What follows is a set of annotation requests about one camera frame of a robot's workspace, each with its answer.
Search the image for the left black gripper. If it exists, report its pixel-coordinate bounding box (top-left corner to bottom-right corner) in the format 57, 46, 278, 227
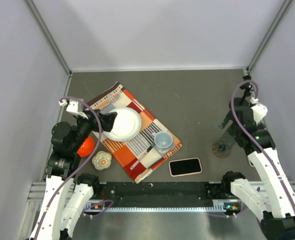
70, 108, 117, 151

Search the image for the grey phone stand wooden base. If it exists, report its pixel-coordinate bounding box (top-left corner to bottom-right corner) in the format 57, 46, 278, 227
212, 131, 236, 158

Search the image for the pink case smartphone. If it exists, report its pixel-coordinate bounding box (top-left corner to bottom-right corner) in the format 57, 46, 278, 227
168, 157, 203, 177

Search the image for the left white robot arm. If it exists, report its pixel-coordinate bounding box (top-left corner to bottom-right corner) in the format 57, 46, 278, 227
29, 110, 117, 240

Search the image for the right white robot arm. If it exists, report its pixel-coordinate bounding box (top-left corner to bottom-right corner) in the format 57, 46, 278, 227
220, 97, 295, 240

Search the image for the black round base clamp stand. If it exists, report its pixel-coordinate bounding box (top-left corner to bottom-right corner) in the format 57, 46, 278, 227
238, 80, 253, 106

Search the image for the orange bowl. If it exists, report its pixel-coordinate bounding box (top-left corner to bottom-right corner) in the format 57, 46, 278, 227
77, 136, 95, 158

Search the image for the crocheted pastel coaster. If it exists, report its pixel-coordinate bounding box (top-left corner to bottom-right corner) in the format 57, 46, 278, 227
91, 150, 112, 171

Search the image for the orange patterned cloth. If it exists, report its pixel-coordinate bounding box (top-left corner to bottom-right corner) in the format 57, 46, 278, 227
87, 82, 182, 184

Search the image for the light blue mug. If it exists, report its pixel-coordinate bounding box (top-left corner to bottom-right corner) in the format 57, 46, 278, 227
152, 131, 173, 153

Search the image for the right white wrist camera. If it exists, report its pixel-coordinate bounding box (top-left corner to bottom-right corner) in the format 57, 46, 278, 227
250, 97, 268, 125

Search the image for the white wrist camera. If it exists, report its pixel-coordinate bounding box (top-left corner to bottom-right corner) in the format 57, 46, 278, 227
58, 99, 86, 117
250, 97, 268, 125

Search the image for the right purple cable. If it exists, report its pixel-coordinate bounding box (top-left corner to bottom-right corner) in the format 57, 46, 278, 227
231, 79, 295, 240

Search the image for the purple cable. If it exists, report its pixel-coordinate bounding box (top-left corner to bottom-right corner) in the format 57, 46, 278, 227
33, 96, 103, 240
231, 79, 295, 240

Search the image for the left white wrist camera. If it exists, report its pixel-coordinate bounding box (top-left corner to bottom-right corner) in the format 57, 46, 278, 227
58, 99, 86, 117

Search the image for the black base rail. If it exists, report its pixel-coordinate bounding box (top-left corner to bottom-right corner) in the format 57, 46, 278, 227
98, 182, 214, 208

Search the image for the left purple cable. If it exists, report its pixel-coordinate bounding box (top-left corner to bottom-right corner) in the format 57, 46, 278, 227
33, 96, 103, 240

